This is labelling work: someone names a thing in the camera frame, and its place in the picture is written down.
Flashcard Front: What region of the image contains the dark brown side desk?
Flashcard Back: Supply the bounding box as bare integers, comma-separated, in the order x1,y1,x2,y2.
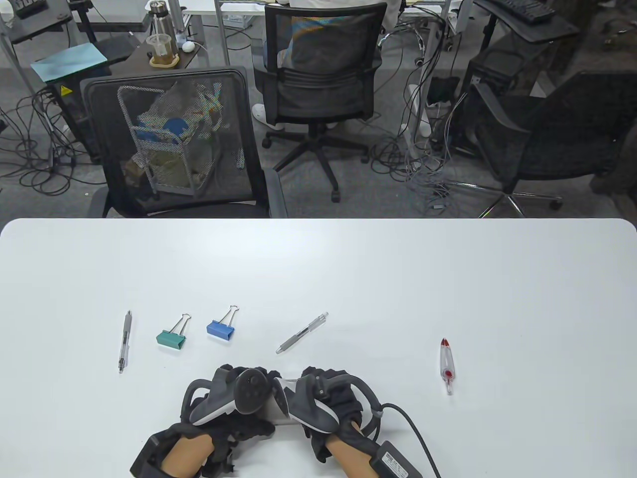
127,37,200,75

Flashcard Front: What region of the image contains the clear plastic cup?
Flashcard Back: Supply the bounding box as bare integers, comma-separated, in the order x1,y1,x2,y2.
146,34,175,64

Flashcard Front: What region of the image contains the beige pull-out pencil case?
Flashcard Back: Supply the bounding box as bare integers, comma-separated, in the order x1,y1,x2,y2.
261,383,302,426

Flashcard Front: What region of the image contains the blue binder clip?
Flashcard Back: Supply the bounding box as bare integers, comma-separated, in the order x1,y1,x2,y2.
207,305,239,341

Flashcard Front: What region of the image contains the teal folder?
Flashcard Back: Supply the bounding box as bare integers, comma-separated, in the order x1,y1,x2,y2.
31,42,108,83

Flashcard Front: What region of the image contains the person's right hand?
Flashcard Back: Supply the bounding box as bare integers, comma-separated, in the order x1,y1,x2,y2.
291,367,369,464

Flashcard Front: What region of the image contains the black cabinet yellow label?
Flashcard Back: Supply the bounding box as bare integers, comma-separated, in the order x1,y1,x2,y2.
50,80,105,162

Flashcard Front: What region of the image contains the white wire mesh cart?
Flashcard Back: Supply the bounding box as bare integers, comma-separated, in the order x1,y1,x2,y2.
117,82,232,197

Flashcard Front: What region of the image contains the black mesh-back chair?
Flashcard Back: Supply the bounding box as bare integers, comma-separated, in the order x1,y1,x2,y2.
81,66,288,219

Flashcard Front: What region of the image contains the tangle of black floor cables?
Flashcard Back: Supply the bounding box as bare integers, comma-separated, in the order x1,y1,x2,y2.
0,85,107,197

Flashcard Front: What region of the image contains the steel water bottle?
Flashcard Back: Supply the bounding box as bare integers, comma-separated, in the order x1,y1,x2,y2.
149,1,172,40

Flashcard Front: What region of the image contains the black stand desk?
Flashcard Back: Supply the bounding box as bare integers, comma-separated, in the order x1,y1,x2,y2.
10,0,73,43

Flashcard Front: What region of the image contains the tangle of grey floor cables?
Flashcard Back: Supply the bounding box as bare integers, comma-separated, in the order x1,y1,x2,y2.
371,134,478,215

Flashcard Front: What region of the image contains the black swivel office chair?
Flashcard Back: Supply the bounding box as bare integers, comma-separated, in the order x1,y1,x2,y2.
253,2,384,203

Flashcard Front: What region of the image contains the black keyboard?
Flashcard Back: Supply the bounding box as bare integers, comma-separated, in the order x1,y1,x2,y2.
490,0,555,24

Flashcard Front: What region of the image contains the slim grey retractable pen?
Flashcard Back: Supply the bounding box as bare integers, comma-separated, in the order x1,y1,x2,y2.
118,310,133,374

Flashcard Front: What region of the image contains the person's left forearm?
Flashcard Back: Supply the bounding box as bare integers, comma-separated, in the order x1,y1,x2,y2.
159,433,214,478

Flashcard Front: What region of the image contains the clear red correction pen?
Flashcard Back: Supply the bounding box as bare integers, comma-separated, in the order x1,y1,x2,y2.
440,338,456,396

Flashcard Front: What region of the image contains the grey hand tracker controller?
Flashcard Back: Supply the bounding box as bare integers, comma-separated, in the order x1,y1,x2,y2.
180,367,272,426
273,376,384,441

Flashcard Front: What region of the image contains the green binder clip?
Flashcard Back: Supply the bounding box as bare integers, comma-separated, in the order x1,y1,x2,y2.
156,313,193,349

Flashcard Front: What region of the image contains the black chair chrome base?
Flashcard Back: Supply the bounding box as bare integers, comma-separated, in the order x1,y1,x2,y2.
445,70,637,219

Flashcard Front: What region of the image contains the person's left hand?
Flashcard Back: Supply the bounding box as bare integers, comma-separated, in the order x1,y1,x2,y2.
169,365,280,474

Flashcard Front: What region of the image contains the black flat tray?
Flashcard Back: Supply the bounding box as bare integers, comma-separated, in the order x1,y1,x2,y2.
95,36,140,63

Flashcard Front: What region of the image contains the person's right forearm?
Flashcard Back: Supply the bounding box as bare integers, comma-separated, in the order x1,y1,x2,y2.
326,421,384,478

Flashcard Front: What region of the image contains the clear grey-grip retractable pen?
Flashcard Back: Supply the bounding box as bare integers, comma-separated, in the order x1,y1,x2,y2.
275,312,329,355

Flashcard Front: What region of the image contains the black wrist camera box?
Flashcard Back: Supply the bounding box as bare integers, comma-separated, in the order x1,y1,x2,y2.
130,432,172,478
371,441,425,478

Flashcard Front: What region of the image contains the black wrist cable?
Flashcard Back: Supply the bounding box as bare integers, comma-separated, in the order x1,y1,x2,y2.
381,404,442,478

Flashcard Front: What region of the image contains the black keyboard desk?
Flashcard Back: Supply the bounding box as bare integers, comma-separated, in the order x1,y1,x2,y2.
473,0,583,43

